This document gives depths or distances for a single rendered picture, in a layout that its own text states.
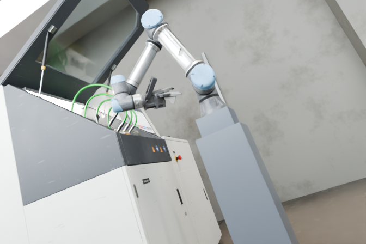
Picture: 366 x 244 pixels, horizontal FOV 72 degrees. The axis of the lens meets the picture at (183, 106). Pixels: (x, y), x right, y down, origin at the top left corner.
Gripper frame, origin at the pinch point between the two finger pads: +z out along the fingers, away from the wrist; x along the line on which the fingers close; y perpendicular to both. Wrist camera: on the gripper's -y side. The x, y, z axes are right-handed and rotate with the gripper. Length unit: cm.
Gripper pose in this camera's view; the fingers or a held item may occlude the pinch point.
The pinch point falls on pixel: (177, 89)
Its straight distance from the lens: 135.6
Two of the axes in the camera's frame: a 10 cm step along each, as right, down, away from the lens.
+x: 3.0, 2.5, -9.2
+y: 1.2, 9.5, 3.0
